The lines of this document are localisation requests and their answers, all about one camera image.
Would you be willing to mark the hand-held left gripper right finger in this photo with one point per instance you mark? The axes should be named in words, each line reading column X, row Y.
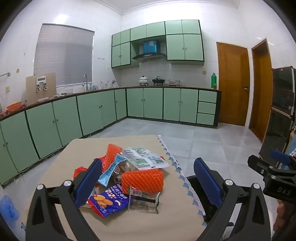
column 207, row 180

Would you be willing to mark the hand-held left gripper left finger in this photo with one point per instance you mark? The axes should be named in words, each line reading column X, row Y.
column 89, row 183

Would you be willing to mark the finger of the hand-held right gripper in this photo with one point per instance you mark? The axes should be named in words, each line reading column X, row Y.
column 282, row 158
column 259, row 164

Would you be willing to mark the red plastic bag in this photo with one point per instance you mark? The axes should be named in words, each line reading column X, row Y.
column 79, row 172

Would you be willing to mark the black waste bin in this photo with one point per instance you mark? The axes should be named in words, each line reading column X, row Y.
column 196, row 192

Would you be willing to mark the light blue snack packet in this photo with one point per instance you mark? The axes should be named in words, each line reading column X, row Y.
column 109, row 172

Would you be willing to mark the dark blue snack packet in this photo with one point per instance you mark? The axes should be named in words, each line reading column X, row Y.
column 108, row 201

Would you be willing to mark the orange foam fruit net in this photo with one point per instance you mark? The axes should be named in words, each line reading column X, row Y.
column 112, row 151
column 143, row 180

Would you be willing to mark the clear wrapper with red label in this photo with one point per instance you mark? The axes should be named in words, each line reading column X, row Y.
column 143, row 200

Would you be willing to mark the white green printed bag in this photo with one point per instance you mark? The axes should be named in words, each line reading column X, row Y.
column 148, row 158

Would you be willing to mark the person's right hand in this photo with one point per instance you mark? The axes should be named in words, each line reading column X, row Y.
column 286, row 215

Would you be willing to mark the beige tablecloth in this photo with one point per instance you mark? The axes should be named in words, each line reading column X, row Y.
column 76, row 150

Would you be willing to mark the black glass cabinet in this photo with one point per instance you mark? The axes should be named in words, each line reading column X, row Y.
column 279, row 104

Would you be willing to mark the wooden door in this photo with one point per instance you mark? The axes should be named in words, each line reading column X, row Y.
column 261, row 92
column 231, row 81

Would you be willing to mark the green lower kitchen cabinets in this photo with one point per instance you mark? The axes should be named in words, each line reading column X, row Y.
column 92, row 109

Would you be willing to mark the green kitchen cabinets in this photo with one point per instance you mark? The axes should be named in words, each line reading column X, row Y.
column 92, row 109
column 185, row 46

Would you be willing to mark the blue plastic bag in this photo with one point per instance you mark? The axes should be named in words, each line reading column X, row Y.
column 8, row 210

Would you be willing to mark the green bottle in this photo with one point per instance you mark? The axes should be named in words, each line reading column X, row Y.
column 214, row 81

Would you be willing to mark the chrome sink faucet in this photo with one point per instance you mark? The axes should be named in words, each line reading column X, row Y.
column 87, row 84

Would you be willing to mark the utensil holder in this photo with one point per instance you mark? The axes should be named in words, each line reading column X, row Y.
column 104, row 85

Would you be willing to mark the cluster of glass jars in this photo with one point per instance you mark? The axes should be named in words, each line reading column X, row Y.
column 172, row 82

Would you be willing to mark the orange plastic basin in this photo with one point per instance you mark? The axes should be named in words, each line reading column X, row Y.
column 14, row 107

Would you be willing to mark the brown cardboard sheet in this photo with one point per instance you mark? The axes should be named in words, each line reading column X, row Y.
column 31, row 90

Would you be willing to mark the black wok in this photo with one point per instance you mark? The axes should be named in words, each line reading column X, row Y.
column 158, row 81

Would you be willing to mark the white cooking pot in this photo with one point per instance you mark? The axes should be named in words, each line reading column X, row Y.
column 143, row 80

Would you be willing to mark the grey window blind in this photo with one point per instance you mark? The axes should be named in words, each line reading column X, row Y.
column 64, row 53

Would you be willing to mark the green upper kitchen cabinets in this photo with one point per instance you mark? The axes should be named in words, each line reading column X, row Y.
column 185, row 46

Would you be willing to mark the black range hood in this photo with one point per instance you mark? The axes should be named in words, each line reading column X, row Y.
column 149, row 56

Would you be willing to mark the blue box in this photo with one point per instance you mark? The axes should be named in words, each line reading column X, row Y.
column 151, row 46

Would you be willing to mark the metal wall rail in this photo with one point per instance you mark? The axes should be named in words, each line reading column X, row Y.
column 5, row 74

